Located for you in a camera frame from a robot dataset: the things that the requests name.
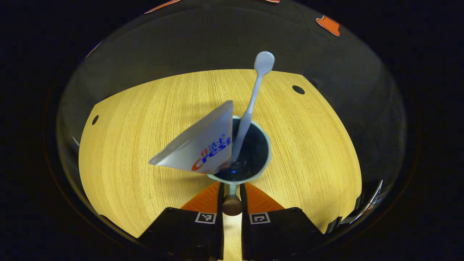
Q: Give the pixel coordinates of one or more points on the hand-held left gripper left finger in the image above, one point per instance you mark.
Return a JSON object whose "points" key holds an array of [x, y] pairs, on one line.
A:
{"points": [[220, 217]]}

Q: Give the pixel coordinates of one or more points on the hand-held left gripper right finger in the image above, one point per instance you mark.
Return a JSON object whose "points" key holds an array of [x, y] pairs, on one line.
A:
{"points": [[243, 217]]}

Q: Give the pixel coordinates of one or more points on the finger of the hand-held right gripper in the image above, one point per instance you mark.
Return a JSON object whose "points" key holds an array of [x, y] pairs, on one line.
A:
{"points": [[332, 225], [359, 201]]}

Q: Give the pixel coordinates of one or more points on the white toothpaste tube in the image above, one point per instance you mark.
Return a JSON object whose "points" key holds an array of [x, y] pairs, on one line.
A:
{"points": [[203, 145]]}

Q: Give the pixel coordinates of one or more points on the pale blue toothbrush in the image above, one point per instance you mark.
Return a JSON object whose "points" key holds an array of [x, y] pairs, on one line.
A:
{"points": [[264, 61]]}

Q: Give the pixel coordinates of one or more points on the wooden desktop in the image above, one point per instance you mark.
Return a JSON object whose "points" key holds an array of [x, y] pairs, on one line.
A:
{"points": [[127, 163]]}

